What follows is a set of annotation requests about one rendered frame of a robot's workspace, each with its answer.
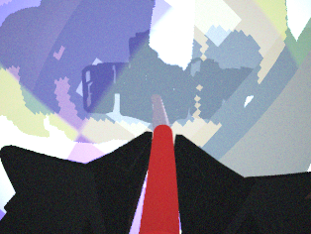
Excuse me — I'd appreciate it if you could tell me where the red peg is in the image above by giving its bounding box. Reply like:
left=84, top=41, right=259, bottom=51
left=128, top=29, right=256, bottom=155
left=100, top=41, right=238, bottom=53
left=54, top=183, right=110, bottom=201
left=139, top=125, right=180, bottom=234

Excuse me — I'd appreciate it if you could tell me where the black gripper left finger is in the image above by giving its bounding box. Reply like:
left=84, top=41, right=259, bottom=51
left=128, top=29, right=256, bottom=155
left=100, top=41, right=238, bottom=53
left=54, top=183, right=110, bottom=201
left=0, top=132, right=152, bottom=234

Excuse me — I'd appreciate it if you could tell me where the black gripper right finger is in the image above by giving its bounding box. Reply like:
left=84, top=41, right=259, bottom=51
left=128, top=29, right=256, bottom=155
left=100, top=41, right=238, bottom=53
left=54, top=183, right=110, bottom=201
left=174, top=134, right=311, bottom=234

